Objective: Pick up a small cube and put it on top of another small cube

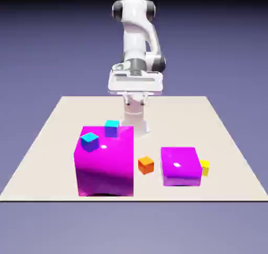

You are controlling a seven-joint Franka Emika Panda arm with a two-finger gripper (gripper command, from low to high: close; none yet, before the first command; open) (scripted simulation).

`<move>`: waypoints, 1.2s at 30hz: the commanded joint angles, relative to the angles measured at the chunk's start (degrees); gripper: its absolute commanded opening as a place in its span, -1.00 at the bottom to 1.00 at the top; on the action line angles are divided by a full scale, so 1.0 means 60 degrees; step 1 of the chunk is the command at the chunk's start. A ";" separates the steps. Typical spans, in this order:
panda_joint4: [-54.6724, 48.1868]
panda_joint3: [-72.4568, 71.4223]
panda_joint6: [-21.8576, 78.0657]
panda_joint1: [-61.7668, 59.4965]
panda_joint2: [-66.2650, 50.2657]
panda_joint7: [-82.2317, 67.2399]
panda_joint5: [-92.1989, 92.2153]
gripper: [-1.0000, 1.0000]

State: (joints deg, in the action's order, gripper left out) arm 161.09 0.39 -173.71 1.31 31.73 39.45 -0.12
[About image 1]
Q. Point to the small cyan cube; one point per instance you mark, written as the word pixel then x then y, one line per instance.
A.
pixel 112 128
pixel 89 142

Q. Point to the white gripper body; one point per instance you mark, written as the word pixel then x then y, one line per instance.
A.
pixel 136 84

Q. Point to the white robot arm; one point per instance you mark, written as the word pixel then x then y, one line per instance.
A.
pixel 134 28

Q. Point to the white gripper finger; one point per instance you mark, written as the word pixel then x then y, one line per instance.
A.
pixel 127 100
pixel 143 100

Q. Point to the small orange cube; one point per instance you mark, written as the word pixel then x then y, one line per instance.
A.
pixel 146 165

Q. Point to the low large magenta box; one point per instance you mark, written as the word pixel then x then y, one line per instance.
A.
pixel 180 164

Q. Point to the small yellow cube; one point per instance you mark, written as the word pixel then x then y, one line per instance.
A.
pixel 205 167

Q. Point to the tall large magenta box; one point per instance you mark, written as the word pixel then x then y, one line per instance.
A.
pixel 104 164

